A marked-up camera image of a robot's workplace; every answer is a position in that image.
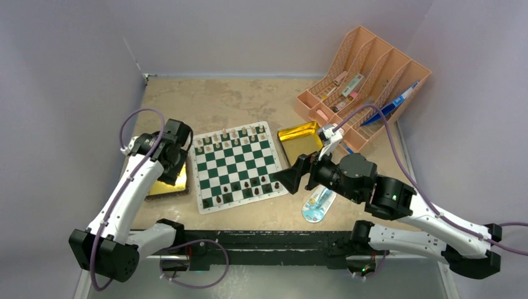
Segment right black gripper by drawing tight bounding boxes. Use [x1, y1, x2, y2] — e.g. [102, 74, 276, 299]
[275, 144, 362, 203]

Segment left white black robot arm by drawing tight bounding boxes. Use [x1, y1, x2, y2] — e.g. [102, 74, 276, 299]
[68, 119, 193, 282]

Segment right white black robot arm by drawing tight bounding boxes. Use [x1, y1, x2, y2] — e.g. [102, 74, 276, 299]
[271, 153, 502, 280]

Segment white chess pieces row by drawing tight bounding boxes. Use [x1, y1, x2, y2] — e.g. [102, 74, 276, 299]
[193, 124, 271, 154]

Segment green white chess board mat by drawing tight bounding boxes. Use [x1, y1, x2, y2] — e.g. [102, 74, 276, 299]
[189, 121, 288, 214]

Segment left gold tin tray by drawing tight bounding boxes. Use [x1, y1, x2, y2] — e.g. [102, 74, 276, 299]
[145, 163, 189, 201]

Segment gold tin tray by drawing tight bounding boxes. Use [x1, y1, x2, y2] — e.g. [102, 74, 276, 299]
[145, 163, 189, 201]
[277, 121, 323, 167]

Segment right gold tin tray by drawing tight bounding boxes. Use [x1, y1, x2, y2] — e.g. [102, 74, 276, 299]
[277, 121, 323, 167]

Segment blue packaged toy blister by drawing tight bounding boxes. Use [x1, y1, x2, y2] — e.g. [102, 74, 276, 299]
[301, 185, 337, 224]

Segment peach plastic file organizer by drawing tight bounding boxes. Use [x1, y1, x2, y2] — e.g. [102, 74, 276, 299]
[295, 26, 431, 152]

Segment teal white box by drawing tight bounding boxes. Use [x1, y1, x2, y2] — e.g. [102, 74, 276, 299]
[341, 73, 364, 97]

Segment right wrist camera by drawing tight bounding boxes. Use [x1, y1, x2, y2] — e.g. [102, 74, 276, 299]
[317, 124, 344, 161]

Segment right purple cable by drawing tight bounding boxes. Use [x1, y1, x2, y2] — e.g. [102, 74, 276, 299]
[336, 103, 528, 257]

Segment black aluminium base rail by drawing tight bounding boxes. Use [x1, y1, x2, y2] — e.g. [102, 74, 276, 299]
[68, 219, 385, 282]

